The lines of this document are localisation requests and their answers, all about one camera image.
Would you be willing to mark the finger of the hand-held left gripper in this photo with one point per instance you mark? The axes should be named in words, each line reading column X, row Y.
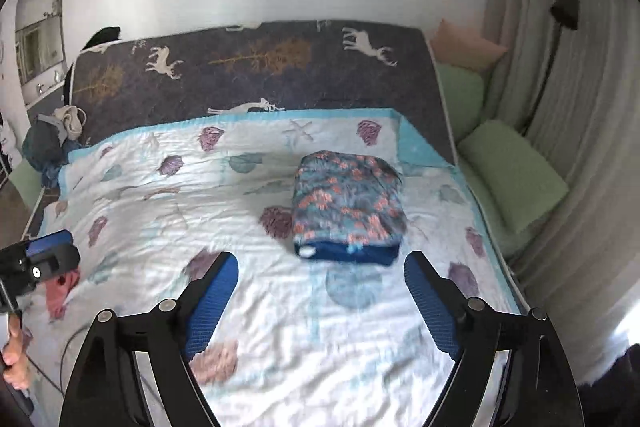
column 50, row 243

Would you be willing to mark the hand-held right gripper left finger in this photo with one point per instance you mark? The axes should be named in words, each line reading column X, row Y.
column 210, row 302

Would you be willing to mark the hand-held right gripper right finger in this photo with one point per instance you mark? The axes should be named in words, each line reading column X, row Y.
column 433, row 302

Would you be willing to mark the pink ribbed garment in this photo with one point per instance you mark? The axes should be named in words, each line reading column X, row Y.
column 61, row 293

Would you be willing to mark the teal floral garment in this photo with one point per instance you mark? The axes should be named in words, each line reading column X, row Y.
column 345, row 202

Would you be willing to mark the person's left hand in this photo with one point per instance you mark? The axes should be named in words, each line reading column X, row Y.
column 15, row 357

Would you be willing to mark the small green pillow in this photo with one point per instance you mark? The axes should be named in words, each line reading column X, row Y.
column 24, row 182

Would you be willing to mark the blue cloth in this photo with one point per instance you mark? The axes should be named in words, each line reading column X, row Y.
column 50, row 174

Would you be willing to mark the white shell print quilt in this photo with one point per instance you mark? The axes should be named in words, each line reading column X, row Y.
column 280, row 317

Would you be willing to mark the dark grey cloth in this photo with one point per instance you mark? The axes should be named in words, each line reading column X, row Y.
column 41, row 144

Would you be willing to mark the beige cloth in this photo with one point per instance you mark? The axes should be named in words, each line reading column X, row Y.
column 71, row 118

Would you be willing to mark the white shelf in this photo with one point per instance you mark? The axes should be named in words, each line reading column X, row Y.
column 46, row 89

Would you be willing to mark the large green pillow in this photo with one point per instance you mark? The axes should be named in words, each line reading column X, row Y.
column 515, row 172

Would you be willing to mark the dark furry cloth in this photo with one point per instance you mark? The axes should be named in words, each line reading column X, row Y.
column 615, row 387

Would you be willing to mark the medium green pillow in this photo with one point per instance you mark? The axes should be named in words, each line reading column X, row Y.
column 462, row 99

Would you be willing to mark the grey curtain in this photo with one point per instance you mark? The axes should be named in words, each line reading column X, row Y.
column 575, row 132

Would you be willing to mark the dark deer print bedsheet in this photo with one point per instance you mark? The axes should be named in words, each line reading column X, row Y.
column 280, row 72

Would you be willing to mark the pink pillow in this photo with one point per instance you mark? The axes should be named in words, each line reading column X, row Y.
column 467, row 47

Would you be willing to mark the black lamp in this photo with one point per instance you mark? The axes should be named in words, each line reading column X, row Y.
column 566, row 9

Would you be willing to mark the wall mirror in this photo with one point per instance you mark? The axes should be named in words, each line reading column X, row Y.
column 42, row 42

